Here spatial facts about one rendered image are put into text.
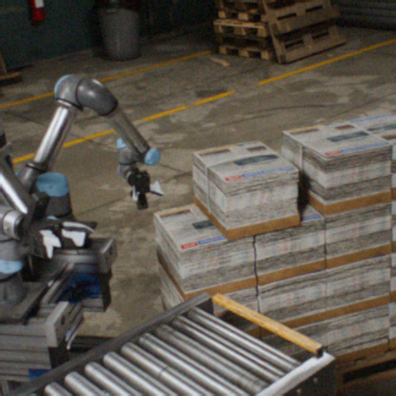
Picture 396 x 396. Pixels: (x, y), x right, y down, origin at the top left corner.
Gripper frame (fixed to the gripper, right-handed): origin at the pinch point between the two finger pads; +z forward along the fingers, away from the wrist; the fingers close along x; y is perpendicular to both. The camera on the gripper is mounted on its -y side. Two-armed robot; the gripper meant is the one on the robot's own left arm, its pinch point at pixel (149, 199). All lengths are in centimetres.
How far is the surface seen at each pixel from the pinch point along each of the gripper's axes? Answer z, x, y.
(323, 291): 47, 53, -34
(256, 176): 49, 26, 21
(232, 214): 48, 16, 8
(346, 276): 48, 63, -30
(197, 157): 18.2, 15.5, 20.4
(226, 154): 21.4, 26.4, 20.6
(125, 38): -648, 173, -57
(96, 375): 99, -49, -6
